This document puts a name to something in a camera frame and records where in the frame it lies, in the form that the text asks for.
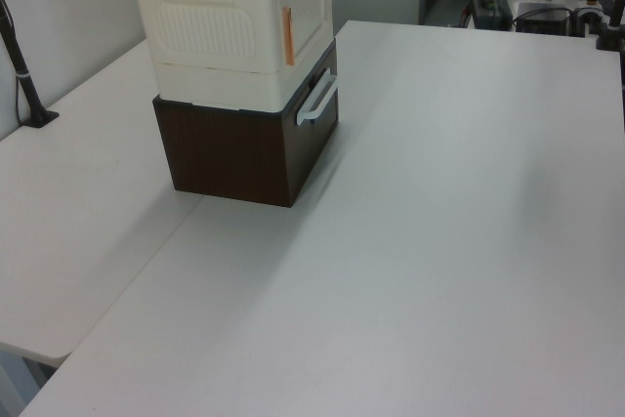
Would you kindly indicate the orange tape pull strip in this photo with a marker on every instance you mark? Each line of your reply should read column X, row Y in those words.
column 289, row 36

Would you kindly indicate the cream plastic cabinet door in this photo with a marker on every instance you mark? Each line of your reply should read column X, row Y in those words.
column 312, row 16

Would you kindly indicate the cream plastic storage cabinet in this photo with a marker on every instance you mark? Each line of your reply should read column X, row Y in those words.
column 205, row 21

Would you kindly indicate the dark brown wooden drawer box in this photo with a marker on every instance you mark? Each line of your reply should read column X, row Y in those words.
column 220, row 153

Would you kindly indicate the black and green device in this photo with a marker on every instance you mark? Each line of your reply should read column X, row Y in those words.
column 490, row 9

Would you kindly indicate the black flat electronics box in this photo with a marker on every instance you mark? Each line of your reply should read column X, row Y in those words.
column 542, row 19

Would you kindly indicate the black camera stand pole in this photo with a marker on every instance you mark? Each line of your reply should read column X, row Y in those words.
column 24, row 85

